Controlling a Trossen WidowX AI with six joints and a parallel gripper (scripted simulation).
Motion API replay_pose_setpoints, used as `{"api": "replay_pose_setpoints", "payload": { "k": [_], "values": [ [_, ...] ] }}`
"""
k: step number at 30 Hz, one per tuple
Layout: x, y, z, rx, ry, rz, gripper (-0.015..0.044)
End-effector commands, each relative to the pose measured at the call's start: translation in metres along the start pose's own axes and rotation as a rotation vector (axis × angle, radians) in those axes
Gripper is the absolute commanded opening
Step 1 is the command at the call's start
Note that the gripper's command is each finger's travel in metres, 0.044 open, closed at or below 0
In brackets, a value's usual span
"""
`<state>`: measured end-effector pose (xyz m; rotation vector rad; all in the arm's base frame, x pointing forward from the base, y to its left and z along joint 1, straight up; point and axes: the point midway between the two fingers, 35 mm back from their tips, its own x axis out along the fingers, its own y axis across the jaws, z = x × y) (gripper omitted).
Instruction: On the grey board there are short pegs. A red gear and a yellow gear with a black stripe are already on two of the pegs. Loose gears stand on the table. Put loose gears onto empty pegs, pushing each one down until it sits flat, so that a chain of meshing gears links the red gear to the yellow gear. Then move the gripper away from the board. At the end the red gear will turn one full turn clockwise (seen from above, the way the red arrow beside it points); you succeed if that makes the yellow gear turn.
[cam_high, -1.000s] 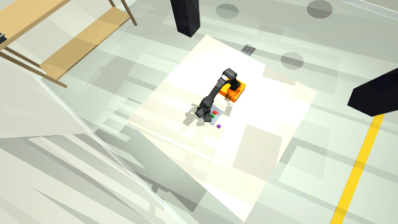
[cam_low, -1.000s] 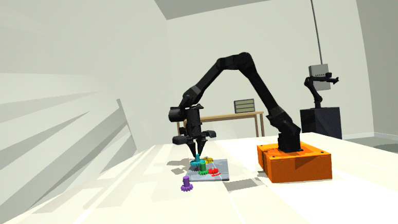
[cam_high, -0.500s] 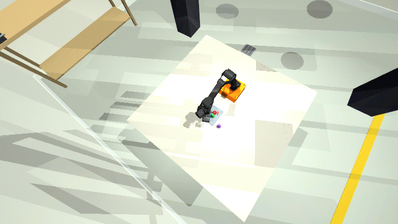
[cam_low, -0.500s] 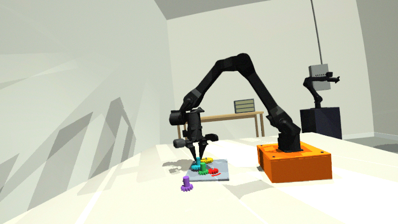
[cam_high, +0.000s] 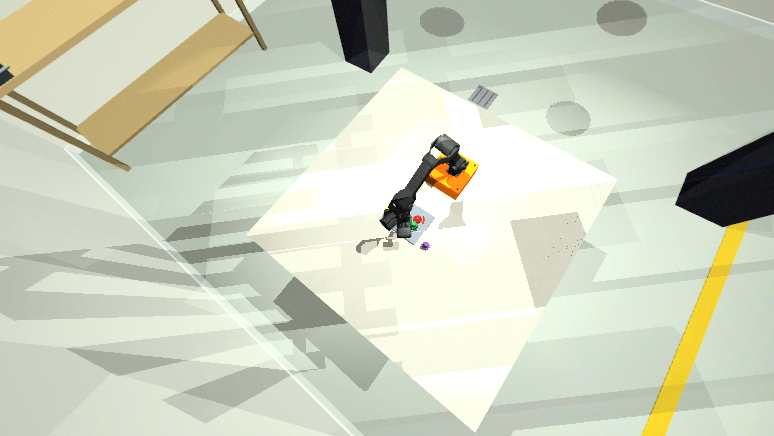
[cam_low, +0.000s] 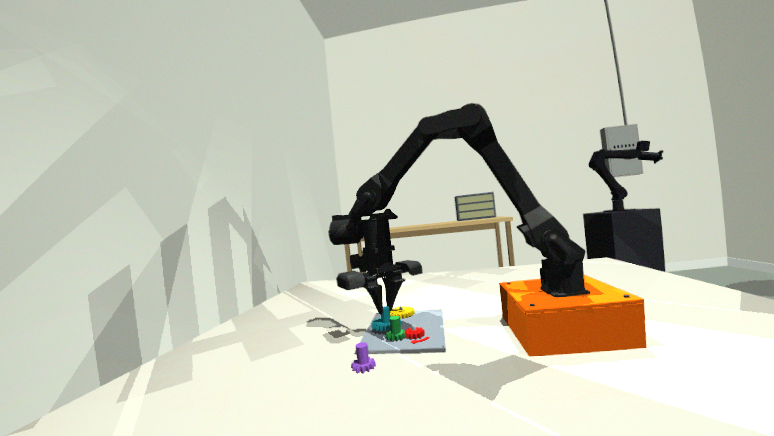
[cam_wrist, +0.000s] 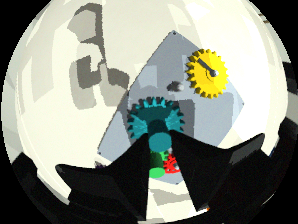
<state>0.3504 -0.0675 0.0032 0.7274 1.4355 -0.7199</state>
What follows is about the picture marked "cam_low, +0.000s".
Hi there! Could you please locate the yellow gear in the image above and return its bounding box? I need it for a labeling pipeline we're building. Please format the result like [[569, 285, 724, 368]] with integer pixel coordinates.
[[390, 306, 415, 319]]

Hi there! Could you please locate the green gear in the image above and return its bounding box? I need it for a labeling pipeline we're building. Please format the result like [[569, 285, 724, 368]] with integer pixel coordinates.
[[386, 316, 406, 341]]

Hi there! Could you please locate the red gear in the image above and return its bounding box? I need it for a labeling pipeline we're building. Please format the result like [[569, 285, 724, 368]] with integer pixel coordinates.
[[405, 327, 424, 339]]

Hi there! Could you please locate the teal gear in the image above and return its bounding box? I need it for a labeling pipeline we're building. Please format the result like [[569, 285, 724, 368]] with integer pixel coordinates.
[[371, 306, 391, 332]]

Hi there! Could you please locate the purple gear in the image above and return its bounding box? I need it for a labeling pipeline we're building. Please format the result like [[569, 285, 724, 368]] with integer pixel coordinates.
[[352, 342, 376, 374]]

